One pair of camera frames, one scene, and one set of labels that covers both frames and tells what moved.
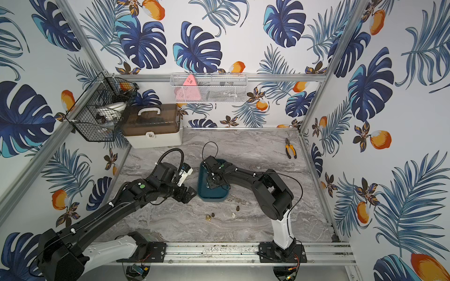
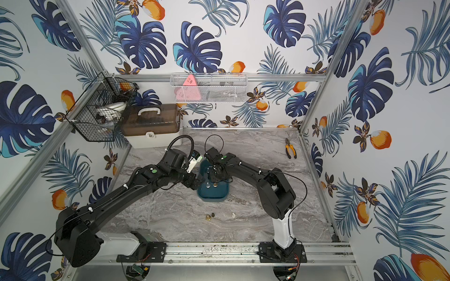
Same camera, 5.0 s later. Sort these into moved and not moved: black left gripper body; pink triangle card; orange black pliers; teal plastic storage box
Moved: black left gripper body
Not moved: pink triangle card; orange black pliers; teal plastic storage box
